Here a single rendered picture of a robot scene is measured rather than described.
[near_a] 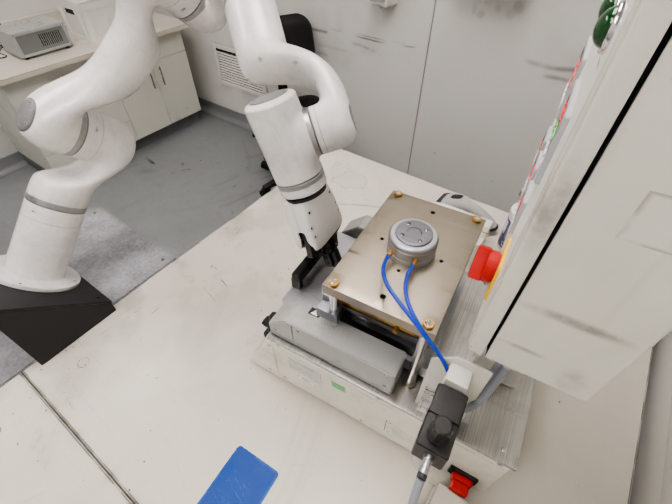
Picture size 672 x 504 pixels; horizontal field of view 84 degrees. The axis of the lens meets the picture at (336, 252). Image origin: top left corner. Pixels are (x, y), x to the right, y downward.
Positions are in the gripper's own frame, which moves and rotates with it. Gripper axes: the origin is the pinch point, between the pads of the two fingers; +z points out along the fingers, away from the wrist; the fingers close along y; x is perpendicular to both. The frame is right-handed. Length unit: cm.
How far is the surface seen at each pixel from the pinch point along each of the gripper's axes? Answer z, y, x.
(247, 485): 25.4, 37.1, -6.2
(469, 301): 16.8, -9.5, 22.4
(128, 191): 28, -66, -220
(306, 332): 2.7, 16.3, 3.6
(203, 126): 22, -158, -237
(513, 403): 20.9, 7.5, 33.8
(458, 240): -2.0, -5.9, 23.4
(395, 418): 20.8, 17.1, 16.4
